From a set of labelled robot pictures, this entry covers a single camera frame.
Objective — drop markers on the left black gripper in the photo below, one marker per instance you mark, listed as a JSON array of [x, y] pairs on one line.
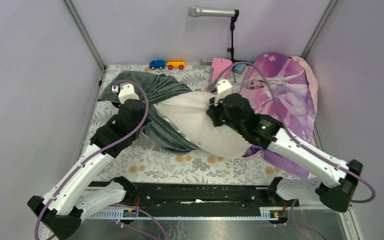
[[147, 119]]

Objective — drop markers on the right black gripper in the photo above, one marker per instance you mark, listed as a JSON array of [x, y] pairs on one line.
[[213, 111]]

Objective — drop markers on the grey plush pillowcase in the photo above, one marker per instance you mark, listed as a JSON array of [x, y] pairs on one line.
[[158, 88]]

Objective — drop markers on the white pillow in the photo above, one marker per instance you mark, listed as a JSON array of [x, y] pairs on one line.
[[186, 113]]

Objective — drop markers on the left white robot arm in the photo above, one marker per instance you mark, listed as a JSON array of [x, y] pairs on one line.
[[64, 208]]

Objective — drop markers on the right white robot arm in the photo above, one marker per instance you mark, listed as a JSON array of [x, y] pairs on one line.
[[338, 178]]

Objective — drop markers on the light blue small box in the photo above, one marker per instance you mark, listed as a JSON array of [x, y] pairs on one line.
[[239, 69]]

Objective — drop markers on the pink wedge block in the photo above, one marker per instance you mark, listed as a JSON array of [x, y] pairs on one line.
[[220, 68]]

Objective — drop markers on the floral table cloth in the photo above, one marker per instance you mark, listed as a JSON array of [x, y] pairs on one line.
[[145, 162]]

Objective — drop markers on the purple princess print blanket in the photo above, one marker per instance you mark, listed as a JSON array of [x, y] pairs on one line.
[[285, 88]]

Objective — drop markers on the blue toy car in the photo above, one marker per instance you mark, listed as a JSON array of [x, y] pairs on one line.
[[157, 64]]

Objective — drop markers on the orange toy car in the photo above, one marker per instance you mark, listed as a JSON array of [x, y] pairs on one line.
[[176, 65]]

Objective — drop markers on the black microphone stand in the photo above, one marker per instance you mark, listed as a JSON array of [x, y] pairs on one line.
[[232, 26]]

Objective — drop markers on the silver microphone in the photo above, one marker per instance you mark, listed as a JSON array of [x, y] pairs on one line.
[[198, 11]]

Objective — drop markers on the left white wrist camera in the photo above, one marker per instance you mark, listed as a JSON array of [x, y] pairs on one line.
[[125, 92]]

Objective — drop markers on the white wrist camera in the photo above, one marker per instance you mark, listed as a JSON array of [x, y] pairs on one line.
[[125, 92], [221, 89]]

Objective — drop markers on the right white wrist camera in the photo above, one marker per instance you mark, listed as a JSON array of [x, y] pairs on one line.
[[221, 89]]

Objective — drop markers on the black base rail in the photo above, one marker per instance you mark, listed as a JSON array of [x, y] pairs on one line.
[[174, 200]]

